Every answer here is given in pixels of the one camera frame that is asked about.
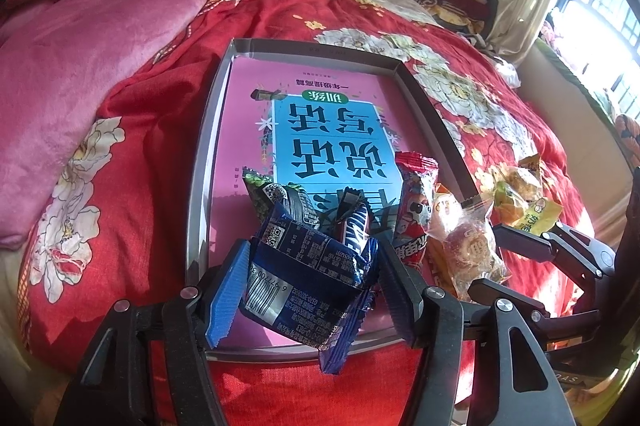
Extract yellow cartoon snack packet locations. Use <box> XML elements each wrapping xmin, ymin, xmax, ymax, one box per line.
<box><xmin>518</xmin><ymin>154</ymin><xmax>541</xmax><ymax>183</ymax></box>

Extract black green snack packet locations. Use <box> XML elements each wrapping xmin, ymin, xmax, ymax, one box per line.
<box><xmin>242</xmin><ymin>167</ymin><xmax>320</xmax><ymax>229</ymax></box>

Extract clear round pastry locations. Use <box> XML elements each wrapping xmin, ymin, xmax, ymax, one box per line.
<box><xmin>444</xmin><ymin>195</ymin><xmax>511</xmax><ymax>301</ymax></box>

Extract orange rice cracker packet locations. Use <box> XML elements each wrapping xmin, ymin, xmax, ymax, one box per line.
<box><xmin>425</xmin><ymin>183</ymin><xmax>463</xmax><ymax>297</ymax></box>

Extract Snickers chocolate bar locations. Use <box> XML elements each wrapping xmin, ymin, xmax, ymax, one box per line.
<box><xmin>334</xmin><ymin>187</ymin><xmax>371</xmax><ymax>253</ymax></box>

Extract orange black patterned cushion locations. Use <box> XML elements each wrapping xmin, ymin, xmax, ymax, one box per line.
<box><xmin>615</xmin><ymin>114</ymin><xmax>640</xmax><ymax>167</ymax></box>

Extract blue foil snack packet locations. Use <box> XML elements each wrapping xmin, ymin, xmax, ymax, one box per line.
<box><xmin>240</xmin><ymin>204</ymin><xmax>380</xmax><ymax>375</ymax></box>

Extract clear yellow cake packet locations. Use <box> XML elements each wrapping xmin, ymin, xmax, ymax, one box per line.
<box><xmin>499</xmin><ymin>167</ymin><xmax>542</xmax><ymax>207</ymax></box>

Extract pink blanket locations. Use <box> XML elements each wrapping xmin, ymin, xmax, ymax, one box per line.
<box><xmin>1</xmin><ymin>0</ymin><xmax>205</xmax><ymax>249</ymax></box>

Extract yellow green snack bag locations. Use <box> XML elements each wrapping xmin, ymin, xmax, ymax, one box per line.
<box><xmin>511</xmin><ymin>197</ymin><xmax>563</xmax><ymax>236</ymax></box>

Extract window with metal bars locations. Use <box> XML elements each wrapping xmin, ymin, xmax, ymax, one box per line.
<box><xmin>548</xmin><ymin>0</ymin><xmax>639</xmax><ymax>120</ymax></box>

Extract red cartoon snack stick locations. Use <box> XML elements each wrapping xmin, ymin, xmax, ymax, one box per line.
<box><xmin>392</xmin><ymin>152</ymin><xmax>439</xmax><ymax>271</ymax></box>

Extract green yellow pastry packet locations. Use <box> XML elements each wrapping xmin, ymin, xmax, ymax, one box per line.
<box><xmin>492</xmin><ymin>181</ymin><xmax>528</xmax><ymax>225</ymax></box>

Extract red floral bedspread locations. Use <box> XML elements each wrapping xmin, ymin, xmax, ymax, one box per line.
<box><xmin>17</xmin><ymin>0</ymin><xmax>594</xmax><ymax>425</ymax></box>

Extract silver metal tray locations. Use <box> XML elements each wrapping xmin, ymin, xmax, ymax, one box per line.
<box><xmin>184</xmin><ymin>36</ymin><xmax>484</xmax><ymax>363</ymax></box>

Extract pink Chinese workbook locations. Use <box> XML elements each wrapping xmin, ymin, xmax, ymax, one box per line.
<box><xmin>208</xmin><ymin>56</ymin><xmax>430</xmax><ymax>265</ymax></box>

